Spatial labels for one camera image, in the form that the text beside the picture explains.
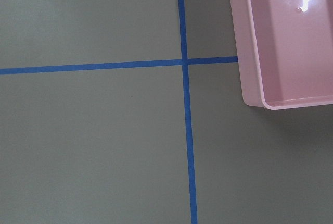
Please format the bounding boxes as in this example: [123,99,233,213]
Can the pink plastic bin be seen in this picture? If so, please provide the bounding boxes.
[230,0,332,110]

